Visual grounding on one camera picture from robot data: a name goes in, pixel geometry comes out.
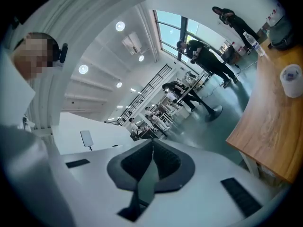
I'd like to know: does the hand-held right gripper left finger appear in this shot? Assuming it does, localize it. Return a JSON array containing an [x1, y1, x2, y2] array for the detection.
[[107, 140, 154, 191]]

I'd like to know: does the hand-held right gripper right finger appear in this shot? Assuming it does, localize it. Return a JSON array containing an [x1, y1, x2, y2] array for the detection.
[[152, 140, 196, 193]]

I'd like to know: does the white tape roll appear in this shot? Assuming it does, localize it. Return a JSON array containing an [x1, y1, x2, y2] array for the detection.
[[279, 64, 303, 98]]

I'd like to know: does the white light panel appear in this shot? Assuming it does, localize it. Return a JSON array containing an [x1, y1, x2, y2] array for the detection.
[[80, 130, 95, 151]]

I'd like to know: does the black stair railing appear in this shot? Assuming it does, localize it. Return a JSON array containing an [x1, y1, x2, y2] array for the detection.
[[116, 64, 173, 127]]

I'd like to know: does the person's white shirt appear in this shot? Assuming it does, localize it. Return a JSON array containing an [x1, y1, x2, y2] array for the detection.
[[0, 47, 79, 227]]

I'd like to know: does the ceiling air conditioner unit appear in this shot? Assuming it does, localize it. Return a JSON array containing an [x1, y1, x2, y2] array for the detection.
[[121, 31, 143, 55]]

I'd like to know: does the large window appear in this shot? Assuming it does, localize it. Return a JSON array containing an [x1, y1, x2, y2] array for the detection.
[[153, 9, 227, 64]]

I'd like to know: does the person's face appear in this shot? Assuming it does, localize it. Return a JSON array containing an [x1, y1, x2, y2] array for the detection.
[[13, 32, 60, 81]]

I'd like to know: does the clear water bottle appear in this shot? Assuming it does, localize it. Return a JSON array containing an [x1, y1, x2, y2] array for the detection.
[[243, 31, 266, 57]]

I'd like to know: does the gray sling bag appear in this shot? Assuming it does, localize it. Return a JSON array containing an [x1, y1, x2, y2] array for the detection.
[[267, 14, 296, 51]]

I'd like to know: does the black pedestal table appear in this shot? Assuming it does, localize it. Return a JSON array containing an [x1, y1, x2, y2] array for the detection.
[[176, 74, 223, 123]]

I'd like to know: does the black head-mounted camera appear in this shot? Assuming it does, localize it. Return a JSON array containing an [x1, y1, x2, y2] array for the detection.
[[57, 43, 70, 65]]

